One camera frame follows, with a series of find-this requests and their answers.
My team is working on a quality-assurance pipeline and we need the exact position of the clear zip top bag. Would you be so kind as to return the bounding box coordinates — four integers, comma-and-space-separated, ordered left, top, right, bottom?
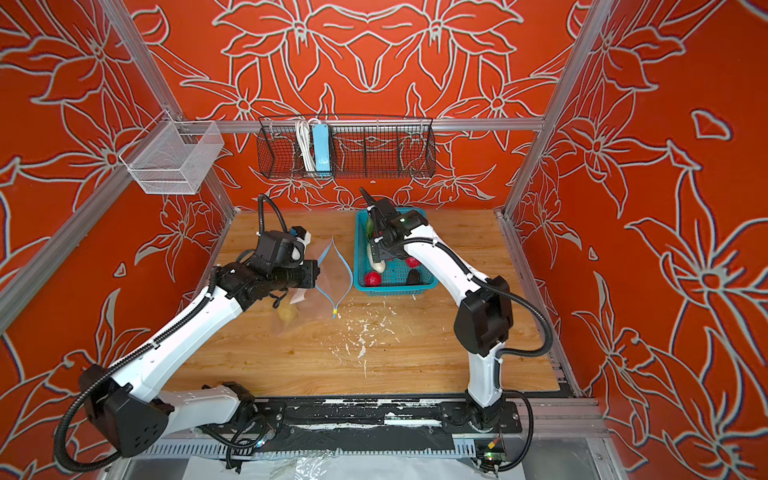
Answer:
271, 236, 353, 336

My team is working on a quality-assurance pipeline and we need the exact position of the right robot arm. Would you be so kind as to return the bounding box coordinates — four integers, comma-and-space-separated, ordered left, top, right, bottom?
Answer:
360, 188, 554, 431

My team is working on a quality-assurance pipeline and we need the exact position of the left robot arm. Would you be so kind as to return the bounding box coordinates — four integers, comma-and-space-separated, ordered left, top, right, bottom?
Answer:
53, 222, 320, 473

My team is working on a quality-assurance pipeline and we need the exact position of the teal plastic basket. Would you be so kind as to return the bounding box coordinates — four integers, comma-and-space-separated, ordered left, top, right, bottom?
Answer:
353, 209, 438, 296

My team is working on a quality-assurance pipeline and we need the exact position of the dark avocado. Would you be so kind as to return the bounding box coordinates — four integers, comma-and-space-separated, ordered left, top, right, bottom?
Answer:
406, 269, 422, 286

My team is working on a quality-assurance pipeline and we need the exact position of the light blue box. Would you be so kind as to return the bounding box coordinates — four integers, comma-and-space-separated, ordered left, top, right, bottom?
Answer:
312, 123, 331, 176

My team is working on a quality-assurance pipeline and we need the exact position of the small circuit board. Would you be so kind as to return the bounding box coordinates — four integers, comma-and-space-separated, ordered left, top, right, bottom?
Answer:
478, 449, 511, 475

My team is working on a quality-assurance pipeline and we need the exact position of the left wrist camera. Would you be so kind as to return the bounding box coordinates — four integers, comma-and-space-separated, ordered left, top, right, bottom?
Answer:
289, 226, 311, 263

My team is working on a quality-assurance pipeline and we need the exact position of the black wire wall basket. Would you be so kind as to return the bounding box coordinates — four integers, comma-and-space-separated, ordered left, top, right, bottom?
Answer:
256, 115, 437, 179

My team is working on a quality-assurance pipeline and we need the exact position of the white cable bundle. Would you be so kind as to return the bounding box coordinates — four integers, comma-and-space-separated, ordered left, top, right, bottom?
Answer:
295, 119, 316, 175

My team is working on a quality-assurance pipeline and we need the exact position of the white wire mesh basket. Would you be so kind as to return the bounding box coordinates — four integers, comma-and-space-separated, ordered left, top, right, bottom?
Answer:
122, 120, 224, 195

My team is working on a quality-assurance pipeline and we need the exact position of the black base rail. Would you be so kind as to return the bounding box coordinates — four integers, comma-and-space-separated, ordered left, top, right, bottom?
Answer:
200, 397, 523, 458

